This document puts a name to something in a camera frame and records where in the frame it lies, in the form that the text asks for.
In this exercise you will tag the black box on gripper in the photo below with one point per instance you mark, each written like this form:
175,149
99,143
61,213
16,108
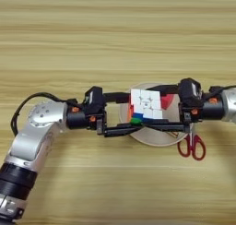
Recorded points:
94,99
190,92

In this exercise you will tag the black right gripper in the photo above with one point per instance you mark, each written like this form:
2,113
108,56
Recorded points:
210,108

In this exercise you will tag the multicolour puzzle cube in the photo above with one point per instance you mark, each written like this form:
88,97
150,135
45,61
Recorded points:
146,104

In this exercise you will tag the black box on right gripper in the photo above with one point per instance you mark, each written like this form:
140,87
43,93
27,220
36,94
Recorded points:
190,92

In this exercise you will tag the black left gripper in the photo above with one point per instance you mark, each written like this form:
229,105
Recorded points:
76,119

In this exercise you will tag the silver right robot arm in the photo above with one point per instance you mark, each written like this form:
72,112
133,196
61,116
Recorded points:
230,105

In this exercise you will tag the red cube block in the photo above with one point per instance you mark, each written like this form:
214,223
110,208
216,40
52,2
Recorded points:
167,101

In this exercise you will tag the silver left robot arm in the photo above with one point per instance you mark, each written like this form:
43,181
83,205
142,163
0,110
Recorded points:
33,136

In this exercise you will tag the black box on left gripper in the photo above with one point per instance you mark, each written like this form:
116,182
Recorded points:
94,99

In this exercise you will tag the round beige plate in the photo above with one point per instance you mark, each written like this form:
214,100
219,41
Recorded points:
153,138

